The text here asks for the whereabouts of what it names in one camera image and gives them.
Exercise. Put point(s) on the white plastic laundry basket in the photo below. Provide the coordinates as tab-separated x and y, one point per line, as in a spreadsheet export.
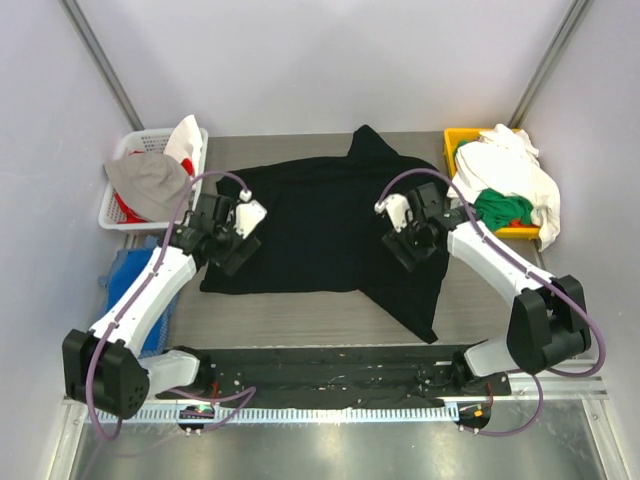
111	216

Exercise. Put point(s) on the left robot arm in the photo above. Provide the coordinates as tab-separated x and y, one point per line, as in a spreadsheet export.
103	367

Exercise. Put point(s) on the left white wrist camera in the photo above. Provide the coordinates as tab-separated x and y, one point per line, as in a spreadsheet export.
249	213

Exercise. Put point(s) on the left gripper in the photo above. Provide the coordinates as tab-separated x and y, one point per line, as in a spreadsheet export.
240	251

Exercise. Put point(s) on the left corner aluminium post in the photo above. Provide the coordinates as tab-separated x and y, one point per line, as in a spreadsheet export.
108	74

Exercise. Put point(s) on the right corner aluminium post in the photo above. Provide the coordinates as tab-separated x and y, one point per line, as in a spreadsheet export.
568	27

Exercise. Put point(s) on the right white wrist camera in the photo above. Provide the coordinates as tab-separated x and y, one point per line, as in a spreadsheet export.
397	208

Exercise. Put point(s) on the blue checkered shirt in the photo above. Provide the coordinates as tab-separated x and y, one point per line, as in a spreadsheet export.
162	330

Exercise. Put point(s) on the aluminium rail frame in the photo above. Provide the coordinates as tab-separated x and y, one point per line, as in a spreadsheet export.
560	385

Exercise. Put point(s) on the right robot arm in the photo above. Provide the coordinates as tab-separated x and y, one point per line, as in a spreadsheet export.
546	325

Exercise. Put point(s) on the yellow plastic bin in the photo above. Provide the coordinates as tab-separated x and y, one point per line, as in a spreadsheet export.
455	137

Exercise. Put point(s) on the beige grey shirt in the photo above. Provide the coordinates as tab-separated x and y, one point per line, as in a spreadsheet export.
151	184

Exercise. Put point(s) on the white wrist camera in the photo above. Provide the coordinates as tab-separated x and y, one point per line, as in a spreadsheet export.
249	213
397	208

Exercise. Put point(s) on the black t shirt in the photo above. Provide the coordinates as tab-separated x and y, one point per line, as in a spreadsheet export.
321	234

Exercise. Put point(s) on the white and red garment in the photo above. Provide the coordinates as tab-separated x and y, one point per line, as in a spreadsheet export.
184	145

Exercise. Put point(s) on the corner aluminium post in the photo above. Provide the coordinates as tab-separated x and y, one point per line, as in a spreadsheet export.
568	27
108	74

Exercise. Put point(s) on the white slotted cable duct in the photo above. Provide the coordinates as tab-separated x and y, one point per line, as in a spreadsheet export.
166	412

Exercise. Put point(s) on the white t shirt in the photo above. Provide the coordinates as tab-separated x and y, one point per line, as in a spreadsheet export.
506	161

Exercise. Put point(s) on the green t shirt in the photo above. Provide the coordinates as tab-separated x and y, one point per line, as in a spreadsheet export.
498	211

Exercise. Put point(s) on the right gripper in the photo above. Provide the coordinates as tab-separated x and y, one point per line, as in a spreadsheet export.
403	250

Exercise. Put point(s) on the solid blue shirt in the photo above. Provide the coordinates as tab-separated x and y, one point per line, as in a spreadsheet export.
120	280

